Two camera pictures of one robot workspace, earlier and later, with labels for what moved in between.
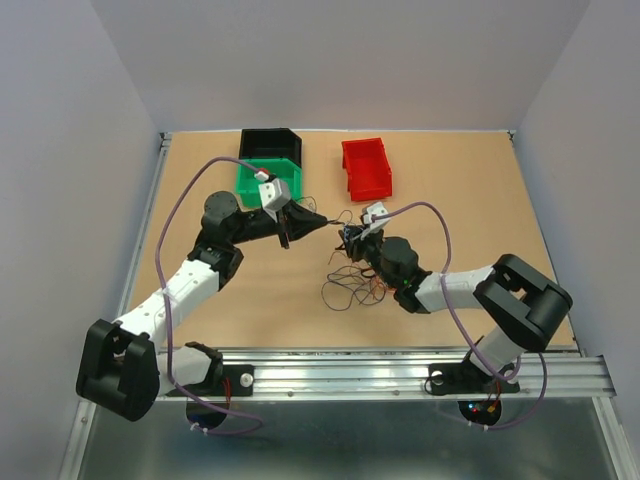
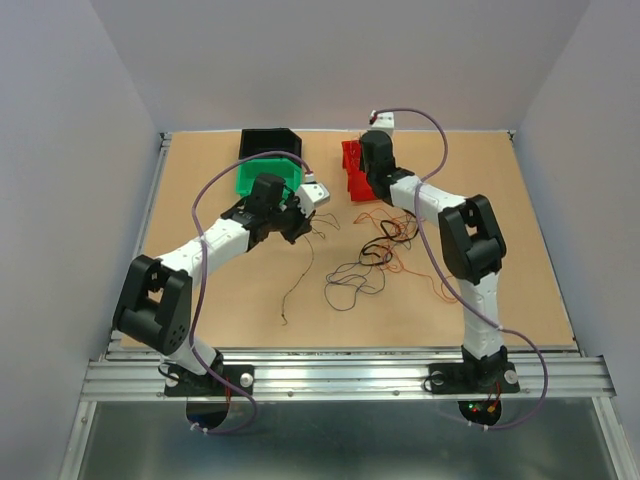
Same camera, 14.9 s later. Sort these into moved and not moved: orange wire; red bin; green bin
Moved: orange wire
Not moved: red bin; green bin
